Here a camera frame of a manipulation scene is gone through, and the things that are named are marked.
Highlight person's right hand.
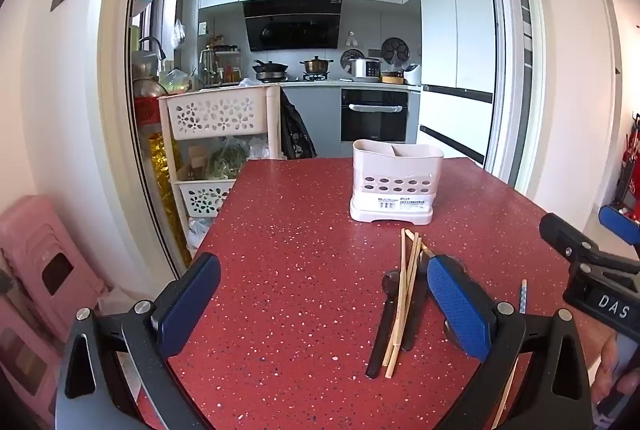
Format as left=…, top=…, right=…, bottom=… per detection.
left=590, top=333, right=624, bottom=405

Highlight black round wall plate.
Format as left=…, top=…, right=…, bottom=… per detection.
left=341, top=48, right=366, bottom=71

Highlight red fire extinguisher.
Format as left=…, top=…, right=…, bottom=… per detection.
left=620, top=114, right=640, bottom=211

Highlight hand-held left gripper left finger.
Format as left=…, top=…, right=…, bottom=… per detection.
left=54, top=252, right=222, bottom=430

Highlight steel bowl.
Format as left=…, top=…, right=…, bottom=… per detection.
left=132, top=77, right=169, bottom=98

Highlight pink plastic stool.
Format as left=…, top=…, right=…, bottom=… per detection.
left=0, top=295, right=63, bottom=427
left=0, top=195, right=108, bottom=343

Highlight black kitchen faucet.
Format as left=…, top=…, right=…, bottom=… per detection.
left=137, top=36, right=167, bottom=61

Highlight black wok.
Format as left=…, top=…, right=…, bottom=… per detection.
left=251, top=60, right=290, bottom=81

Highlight black round divided tray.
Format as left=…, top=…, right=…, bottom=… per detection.
left=381, top=37, right=411, bottom=63

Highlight gold foil package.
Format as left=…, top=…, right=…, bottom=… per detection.
left=147, top=132, right=194, bottom=269

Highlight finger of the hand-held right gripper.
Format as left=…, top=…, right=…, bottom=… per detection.
left=539, top=212, right=640, bottom=295
left=598, top=205, right=640, bottom=259

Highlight cream plastic utensil holder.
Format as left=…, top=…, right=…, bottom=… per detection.
left=349, top=139, right=445, bottom=226

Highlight blue patterned wooden chopstick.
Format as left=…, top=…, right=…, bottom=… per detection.
left=492, top=279, right=528, bottom=430

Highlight cream plastic storage cart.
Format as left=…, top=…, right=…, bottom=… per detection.
left=159, top=84, right=282, bottom=255

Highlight grey lower cabinets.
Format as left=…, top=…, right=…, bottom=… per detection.
left=281, top=86, right=422, bottom=161

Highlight white kitchen door frame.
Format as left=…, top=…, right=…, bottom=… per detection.
left=97, top=0, right=549, bottom=281

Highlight white refrigerator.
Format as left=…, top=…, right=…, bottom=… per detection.
left=408, top=0, right=502, bottom=167

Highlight black range hood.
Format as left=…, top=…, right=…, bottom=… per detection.
left=243, top=0, right=345, bottom=52

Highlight black built-in oven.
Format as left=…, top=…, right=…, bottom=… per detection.
left=340, top=88, right=410, bottom=143

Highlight red plastic basket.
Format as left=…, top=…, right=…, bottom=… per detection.
left=134, top=97, right=164, bottom=126

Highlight silver rice cooker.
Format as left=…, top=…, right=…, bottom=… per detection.
left=348, top=56, right=384, bottom=83

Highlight black hanging bag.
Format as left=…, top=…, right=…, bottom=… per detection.
left=279, top=87, right=319, bottom=161

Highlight bag of green vegetables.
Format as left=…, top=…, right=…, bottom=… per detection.
left=202, top=137, right=251, bottom=181

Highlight white spice rack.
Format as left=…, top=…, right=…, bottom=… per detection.
left=199, top=44, right=244, bottom=86

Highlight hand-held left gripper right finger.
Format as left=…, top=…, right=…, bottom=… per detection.
left=425, top=254, right=593, bottom=430

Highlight brass pot with lid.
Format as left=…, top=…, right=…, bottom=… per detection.
left=300, top=56, right=335, bottom=75

